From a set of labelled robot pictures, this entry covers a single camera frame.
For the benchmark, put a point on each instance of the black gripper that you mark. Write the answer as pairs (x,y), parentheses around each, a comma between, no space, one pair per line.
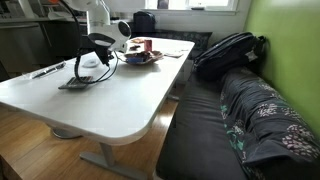
(101,50)

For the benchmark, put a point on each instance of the white round coaster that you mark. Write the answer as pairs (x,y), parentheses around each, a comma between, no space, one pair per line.
(91,63)

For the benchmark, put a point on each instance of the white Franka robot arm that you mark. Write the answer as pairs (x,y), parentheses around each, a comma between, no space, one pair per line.
(100,13)

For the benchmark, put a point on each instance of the wooden plate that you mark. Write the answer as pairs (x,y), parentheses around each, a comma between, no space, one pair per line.
(150,59)

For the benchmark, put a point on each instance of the grey desk calculator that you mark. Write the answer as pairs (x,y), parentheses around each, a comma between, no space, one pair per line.
(76,83)

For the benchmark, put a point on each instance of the orange snack packet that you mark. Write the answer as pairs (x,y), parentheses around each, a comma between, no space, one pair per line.
(137,40)

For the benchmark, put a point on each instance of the red soda can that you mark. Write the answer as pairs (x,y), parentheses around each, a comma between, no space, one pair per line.
(148,45)

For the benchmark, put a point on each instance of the dark blue bag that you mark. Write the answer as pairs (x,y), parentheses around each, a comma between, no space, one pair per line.
(144,21)

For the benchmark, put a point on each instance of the flat striped packet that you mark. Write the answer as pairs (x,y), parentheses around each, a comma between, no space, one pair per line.
(174,54)

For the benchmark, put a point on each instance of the dark patterned bench cushion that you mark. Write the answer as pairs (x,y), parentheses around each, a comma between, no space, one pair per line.
(186,40)

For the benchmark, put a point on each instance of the round metal floor base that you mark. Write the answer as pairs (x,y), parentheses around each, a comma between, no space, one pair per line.
(65,134)

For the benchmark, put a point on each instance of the grey cabinet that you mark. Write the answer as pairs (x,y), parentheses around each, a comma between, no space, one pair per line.
(20,43)

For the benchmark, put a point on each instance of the grey table leg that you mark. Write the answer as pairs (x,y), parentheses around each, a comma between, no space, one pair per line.
(108,156)

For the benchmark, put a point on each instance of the small object on windowsill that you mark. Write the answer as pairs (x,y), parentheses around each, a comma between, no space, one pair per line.
(197,8)

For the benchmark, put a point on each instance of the white framed window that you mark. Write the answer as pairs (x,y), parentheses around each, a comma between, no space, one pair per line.
(206,4)

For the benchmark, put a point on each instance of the dark grey seat cushion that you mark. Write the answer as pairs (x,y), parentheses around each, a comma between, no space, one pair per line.
(196,133)

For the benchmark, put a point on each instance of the black backpack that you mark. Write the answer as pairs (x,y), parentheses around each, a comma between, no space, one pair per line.
(226,55)

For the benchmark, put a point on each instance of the dark floral back cushion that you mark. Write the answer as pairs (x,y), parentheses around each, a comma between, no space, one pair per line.
(266,126)

